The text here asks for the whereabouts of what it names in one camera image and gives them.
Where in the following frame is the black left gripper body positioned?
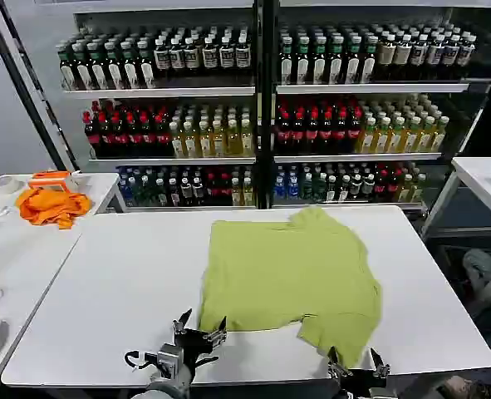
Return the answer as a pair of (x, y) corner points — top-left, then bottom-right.
(173, 328), (226, 370)

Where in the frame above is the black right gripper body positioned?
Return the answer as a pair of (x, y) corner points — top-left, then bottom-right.
(331, 369), (392, 399)

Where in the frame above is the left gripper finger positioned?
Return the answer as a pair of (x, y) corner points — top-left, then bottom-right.
(204, 316), (228, 343)
(171, 308), (194, 337)

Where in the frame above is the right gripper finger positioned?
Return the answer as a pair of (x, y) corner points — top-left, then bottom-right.
(327, 345), (348, 379)
(369, 347), (392, 379)

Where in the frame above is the lime green t-shirt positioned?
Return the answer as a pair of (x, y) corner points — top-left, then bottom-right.
(197, 206), (385, 370)

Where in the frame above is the large white work table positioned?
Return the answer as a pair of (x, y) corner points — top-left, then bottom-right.
(0, 204), (491, 390)

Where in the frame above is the brown mottled object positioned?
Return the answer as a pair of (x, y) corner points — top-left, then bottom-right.
(437, 375), (491, 399)

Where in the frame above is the grey bag on floor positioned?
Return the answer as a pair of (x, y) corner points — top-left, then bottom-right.
(460, 248), (491, 301)

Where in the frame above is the crumpled orange cloth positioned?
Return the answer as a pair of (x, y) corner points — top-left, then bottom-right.
(15, 187), (94, 230)

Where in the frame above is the white side table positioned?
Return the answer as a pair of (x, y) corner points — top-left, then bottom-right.
(0, 171), (126, 399)

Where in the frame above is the bottle-stocked metal shelf rack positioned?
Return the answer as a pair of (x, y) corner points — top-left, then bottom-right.
(265, 0), (491, 211)
(55, 0), (267, 211)

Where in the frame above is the white table with grey legs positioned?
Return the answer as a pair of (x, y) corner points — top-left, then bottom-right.
(420, 156), (491, 318)

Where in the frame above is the white tape roll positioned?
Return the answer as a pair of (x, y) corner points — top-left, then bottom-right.
(0, 174), (27, 195)

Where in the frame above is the thin black slanted pole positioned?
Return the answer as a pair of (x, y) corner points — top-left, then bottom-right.
(0, 0), (81, 171)

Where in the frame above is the thick black slanted pole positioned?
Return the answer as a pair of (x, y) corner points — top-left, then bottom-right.
(0, 3), (70, 172)

